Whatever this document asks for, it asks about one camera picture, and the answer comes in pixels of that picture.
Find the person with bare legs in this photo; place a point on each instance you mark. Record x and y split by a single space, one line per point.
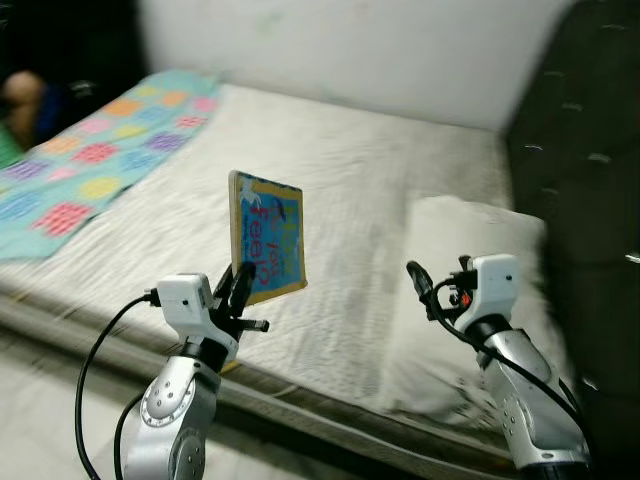
25 105

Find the blue yellow children's book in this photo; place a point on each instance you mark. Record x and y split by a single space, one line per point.
270 235

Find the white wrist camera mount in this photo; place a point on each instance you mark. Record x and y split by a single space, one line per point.
185 300
495 285

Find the cream quilted mattress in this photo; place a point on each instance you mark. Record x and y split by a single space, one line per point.
350 180

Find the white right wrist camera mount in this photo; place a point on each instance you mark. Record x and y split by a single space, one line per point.
495 285

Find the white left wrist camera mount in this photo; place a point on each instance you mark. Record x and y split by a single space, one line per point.
185 300

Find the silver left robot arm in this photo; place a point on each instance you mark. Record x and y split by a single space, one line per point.
175 420

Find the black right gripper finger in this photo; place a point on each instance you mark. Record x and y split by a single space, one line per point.
421 282

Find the teal heart pattern blanket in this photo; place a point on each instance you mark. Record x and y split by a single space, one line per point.
100 170

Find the dark tufted headboard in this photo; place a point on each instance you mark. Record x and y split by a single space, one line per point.
590 150

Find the grey bed base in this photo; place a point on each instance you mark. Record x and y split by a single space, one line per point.
300 420

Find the white pillow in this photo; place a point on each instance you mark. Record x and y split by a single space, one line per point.
450 220

